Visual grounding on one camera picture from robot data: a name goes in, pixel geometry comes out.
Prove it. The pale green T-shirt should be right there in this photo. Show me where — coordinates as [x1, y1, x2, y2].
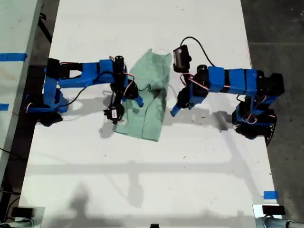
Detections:
[113, 48, 172, 143]

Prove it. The black stand leg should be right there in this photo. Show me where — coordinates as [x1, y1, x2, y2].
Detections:
[38, 13, 53, 45]

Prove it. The shiny metal plate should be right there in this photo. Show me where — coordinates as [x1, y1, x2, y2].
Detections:
[18, 206, 46, 228]
[252, 203, 283, 228]

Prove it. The small black box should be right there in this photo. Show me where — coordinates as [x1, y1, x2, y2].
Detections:
[11, 207, 34, 217]
[262, 205, 285, 216]

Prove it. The grey metal pipe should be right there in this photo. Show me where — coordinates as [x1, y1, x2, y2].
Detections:
[263, 217, 304, 228]
[4, 218, 35, 228]

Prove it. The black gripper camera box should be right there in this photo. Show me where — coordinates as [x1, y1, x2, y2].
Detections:
[172, 45, 192, 73]
[104, 105, 126, 126]

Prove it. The black camera cable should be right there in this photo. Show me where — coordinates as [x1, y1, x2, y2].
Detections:
[60, 71, 114, 106]
[180, 36, 216, 68]

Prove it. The black base cable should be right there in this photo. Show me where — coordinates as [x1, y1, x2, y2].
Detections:
[265, 122, 278, 146]

